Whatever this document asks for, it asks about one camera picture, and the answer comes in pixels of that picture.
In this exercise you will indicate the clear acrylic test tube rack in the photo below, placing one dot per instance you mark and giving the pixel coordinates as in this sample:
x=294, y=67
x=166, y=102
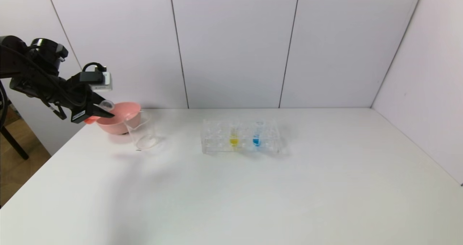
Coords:
x=271, y=147

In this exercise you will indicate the test tube with red pigment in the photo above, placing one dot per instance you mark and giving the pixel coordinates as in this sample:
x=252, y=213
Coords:
x=107, y=104

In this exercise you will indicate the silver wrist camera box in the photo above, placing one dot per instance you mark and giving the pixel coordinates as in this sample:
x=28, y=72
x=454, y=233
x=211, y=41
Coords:
x=103, y=82

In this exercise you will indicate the clear glass beaker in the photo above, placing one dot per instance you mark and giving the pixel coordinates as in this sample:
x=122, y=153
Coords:
x=144, y=138

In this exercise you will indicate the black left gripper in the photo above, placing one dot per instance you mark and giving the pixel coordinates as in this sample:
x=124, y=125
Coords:
x=81, y=112

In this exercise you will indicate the black metal stand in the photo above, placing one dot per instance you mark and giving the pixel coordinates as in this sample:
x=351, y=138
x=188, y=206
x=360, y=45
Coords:
x=14, y=147

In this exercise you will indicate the pink plastic bowl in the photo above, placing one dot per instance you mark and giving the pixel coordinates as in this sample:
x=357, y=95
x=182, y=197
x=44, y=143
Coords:
x=123, y=122

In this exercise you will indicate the test tube with blue pigment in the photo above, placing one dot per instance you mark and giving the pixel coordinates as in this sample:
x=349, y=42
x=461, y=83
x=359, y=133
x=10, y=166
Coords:
x=256, y=141

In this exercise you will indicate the test tube with yellow pigment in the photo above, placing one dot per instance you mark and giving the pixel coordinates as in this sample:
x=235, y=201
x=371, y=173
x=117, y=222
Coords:
x=234, y=141

